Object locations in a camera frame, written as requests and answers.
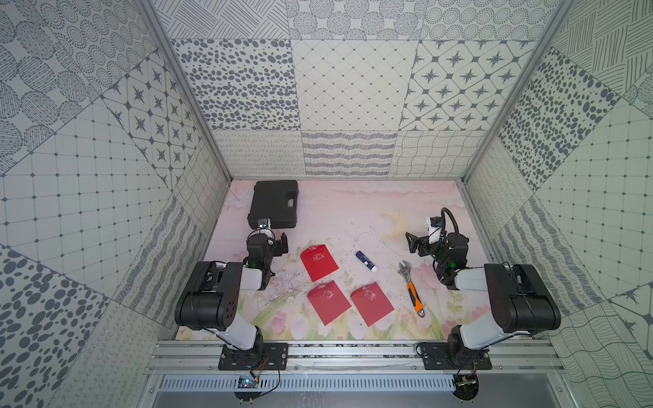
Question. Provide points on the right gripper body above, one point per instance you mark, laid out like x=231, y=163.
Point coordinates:
x=427, y=249

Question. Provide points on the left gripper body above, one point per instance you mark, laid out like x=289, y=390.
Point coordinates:
x=278, y=245

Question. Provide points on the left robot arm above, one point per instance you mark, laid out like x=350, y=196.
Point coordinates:
x=209, y=301

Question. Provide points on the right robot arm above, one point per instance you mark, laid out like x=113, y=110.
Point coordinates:
x=520, y=303

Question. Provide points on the red envelope bottom right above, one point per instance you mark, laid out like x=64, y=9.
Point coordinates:
x=372, y=303

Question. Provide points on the red envelope bottom left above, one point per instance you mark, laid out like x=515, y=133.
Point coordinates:
x=328, y=301

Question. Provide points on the orange adjustable wrench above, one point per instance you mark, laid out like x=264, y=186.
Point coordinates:
x=405, y=272

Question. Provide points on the black plastic case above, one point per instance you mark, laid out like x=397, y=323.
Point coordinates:
x=276, y=201

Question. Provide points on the left circuit board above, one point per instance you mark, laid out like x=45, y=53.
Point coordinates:
x=247, y=389

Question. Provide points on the circuit board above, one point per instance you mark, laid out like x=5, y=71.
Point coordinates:
x=247, y=389
x=466, y=387

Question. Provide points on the right circuit board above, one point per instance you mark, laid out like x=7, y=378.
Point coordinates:
x=466, y=387

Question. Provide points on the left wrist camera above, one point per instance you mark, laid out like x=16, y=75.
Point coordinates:
x=264, y=224

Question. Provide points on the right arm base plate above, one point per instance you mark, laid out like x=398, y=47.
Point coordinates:
x=437, y=356

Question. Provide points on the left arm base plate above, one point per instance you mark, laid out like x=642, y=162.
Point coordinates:
x=266, y=357

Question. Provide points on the aluminium mounting rail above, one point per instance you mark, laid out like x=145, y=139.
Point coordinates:
x=520, y=355

